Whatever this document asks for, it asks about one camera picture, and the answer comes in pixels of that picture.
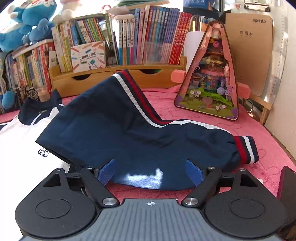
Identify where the pink foam block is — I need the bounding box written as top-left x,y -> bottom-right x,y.
171,69 -> 186,83
238,83 -> 252,99

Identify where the wooden book stand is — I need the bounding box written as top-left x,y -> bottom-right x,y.
238,91 -> 273,126

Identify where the black model bicycle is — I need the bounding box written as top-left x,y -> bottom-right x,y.
10,85 -> 39,102

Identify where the blue plush ball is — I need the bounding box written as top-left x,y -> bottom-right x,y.
1,91 -> 16,109

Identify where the dark blue box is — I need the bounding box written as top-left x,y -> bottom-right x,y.
183,0 -> 223,12

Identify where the pink and white plush toy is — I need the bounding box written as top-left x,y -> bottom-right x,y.
53,0 -> 81,24

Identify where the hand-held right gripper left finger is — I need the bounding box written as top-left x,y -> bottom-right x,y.
43,159 -> 121,208

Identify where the white printed cardboard box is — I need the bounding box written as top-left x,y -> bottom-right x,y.
70,41 -> 107,69

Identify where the clear plastic jar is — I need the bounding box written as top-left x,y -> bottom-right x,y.
36,87 -> 51,102

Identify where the brown kraft notebook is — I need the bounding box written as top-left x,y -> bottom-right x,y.
225,2 -> 274,97

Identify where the row of pink red books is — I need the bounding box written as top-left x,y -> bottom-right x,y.
117,5 -> 193,66

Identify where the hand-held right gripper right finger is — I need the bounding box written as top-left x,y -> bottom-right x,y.
181,159 -> 258,208

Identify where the white paper sheet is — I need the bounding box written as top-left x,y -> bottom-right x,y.
186,31 -> 200,71

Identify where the pink rabbit print mat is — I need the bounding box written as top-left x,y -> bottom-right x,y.
0,87 -> 296,209

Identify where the blue plush toy white face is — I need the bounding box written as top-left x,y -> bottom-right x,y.
22,0 -> 57,44

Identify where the stack of light blue folders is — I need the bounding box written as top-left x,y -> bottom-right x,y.
116,0 -> 170,11

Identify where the navy and white jacket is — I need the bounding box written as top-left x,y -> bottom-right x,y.
0,69 -> 260,191

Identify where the wooden desk organiser with drawers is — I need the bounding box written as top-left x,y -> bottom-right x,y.
49,56 -> 188,98

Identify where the pink triangular toy display case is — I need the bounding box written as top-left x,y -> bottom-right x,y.
174,20 -> 239,122

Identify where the clear plastic ruler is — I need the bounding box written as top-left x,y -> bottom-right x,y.
261,13 -> 290,105

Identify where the row of colourful paperback books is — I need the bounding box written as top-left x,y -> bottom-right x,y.
0,39 -> 56,114

